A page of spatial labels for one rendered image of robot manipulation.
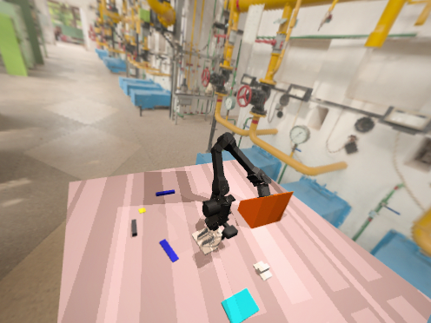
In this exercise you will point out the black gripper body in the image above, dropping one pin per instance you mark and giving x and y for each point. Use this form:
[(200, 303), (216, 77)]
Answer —
[(229, 231)]

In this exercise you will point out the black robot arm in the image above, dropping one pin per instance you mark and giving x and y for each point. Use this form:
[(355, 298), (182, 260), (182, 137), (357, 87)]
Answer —
[(220, 186)]

